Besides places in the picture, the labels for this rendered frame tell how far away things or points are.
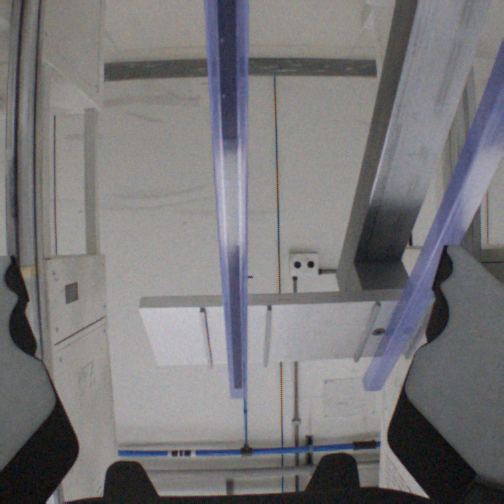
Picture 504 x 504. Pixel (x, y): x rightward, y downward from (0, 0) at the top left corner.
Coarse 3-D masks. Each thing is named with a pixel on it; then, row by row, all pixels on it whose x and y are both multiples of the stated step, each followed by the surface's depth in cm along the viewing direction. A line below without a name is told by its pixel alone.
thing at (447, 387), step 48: (432, 288) 12; (480, 288) 9; (432, 336) 9; (480, 336) 8; (432, 384) 7; (480, 384) 7; (432, 432) 6; (480, 432) 6; (432, 480) 6; (480, 480) 5
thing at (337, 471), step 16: (112, 464) 5; (128, 464) 5; (320, 464) 5; (336, 464) 5; (352, 464) 5; (112, 480) 5; (128, 480) 5; (144, 480) 5; (320, 480) 5; (336, 480) 5; (352, 480) 5; (112, 496) 5; (128, 496) 5; (144, 496) 5; (176, 496) 5; (192, 496) 5; (208, 496) 5; (224, 496) 5; (240, 496) 5; (256, 496) 5; (272, 496) 5; (288, 496) 5; (304, 496) 5; (320, 496) 5; (336, 496) 5; (352, 496) 5; (368, 496) 5; (384, 496) 5; (400, 496) 5; (416, 496) 5
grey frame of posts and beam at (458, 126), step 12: (468, 84) 57; (468, 96) 57; (468, 108) 57; (456, 120) 57; (468, 120) 58; (456, 132) 58; (444, 144) 61; (456, 144) 58; (456, 156) 58; (480, 216) 58; (480, 228) 58; (480, 240) 58; (480, 252) 58
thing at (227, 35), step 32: (224, 0) 11; (224, 32) 12; (224, 64) 12; (224, 96) 13; (224, 128) 14; (224, 160) 15; (224, 192) 16; (224, 224) 17; (224, 256) 19; (224, 288) 20; (224, 320) 23
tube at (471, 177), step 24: (480, 120) 15; (480, 144) 15; (456, 168) 17; (480, 168) 16; (456, 192) 17; (480, 192) 17; (456, 216) 18; (432, 240) 19; (456, 240) 19; (432, 264) 20; (408, 288) 22; (408, 312) 23; (384, 336) 26; (408, 336) 25; (384, 360) 27
